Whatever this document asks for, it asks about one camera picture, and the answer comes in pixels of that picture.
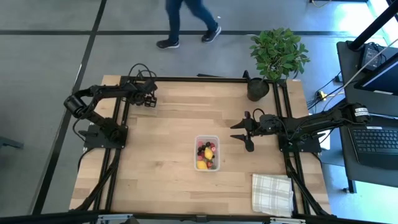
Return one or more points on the beige plaid cloth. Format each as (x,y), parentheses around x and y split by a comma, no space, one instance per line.
(272,194)

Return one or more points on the person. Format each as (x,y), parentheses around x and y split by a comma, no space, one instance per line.
(174,18)

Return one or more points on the black keyboard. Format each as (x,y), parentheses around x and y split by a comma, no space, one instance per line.
(376,146)

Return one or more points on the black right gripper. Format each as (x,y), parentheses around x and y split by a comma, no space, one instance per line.
(266,124)

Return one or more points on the red strawberry long stem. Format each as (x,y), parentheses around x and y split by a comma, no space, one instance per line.
(210,164)

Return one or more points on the yellow plug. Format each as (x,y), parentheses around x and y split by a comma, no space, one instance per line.
(321,95)

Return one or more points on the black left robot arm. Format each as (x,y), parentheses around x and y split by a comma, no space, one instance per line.
(102,91)

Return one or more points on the yellow lemon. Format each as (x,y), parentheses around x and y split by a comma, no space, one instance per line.
(201,165)
(208,153)

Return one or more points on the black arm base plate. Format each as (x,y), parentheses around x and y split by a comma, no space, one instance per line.
(93,143)
(311,144)

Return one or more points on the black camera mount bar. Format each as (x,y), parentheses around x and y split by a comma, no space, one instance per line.
(46,220)

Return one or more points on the green potted plant black pot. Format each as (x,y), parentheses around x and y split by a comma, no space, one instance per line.
(276,53)

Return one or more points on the black computer monitor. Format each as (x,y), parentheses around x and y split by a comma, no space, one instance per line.
(382,77)

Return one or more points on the clear plastic tupperware container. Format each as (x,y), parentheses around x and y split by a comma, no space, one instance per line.
(217,139)

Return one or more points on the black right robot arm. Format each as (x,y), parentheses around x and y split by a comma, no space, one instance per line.
(326,119)

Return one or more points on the black diagonal post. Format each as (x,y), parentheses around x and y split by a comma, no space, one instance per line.
(373,28)

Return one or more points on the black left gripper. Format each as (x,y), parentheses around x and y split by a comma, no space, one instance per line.
(146,93)

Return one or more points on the black power adapter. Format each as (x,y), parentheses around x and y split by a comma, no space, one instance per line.
(370,54)

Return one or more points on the black desk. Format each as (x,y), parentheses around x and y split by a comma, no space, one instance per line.
(348,71)
(345,149)

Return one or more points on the grey chair base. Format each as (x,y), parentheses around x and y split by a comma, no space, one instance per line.
(9,143)

